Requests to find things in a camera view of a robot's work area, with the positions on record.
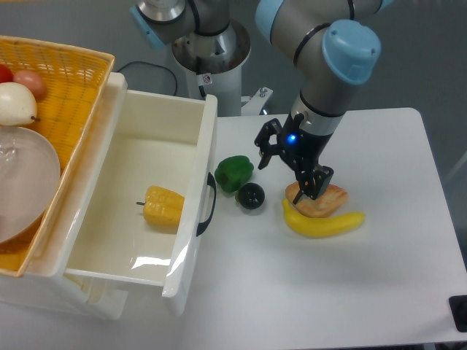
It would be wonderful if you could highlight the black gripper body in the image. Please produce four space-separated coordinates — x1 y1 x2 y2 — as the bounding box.
277 113 334 182

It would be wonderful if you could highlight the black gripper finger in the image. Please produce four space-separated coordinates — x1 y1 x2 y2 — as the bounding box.
293 164 333 204
254 118 282 170

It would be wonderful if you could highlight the white drawer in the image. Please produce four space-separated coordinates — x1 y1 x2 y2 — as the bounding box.
66 90 217 319

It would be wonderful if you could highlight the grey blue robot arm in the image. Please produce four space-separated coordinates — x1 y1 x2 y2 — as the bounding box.
130 1 387 199

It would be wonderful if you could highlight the white drawer cabinet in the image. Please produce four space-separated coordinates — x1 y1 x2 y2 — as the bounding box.
1 73 128 319

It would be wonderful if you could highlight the toy bread croissant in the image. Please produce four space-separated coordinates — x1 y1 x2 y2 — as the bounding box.
285 182 349 218

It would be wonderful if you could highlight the yellow toy banana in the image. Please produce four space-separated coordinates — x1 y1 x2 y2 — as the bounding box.
282 199 366 238

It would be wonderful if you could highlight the green toy bell pepper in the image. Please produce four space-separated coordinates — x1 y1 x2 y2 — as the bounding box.
215 155 254 193

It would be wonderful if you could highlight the black toy ball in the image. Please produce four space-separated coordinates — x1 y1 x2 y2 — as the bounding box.
235 182 265 210

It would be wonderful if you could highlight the yellow toy corn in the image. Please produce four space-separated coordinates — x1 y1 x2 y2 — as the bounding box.
136 185 185 227

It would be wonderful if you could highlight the black table corner object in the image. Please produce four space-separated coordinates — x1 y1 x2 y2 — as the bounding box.
449 295 467 333

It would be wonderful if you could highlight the yellow woven basket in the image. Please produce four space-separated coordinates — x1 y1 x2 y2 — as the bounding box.
1 36 115 278

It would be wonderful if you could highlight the pink toy peach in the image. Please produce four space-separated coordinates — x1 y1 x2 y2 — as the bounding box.
13 70 47 101

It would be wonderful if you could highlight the white toy pear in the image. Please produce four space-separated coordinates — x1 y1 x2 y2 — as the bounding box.
1 82 41 126

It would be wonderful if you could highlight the red toy tomato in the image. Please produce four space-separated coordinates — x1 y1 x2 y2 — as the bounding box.
0 64 14 83

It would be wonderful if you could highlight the black cable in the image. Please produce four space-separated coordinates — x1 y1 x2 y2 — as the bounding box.
115 61 179 96

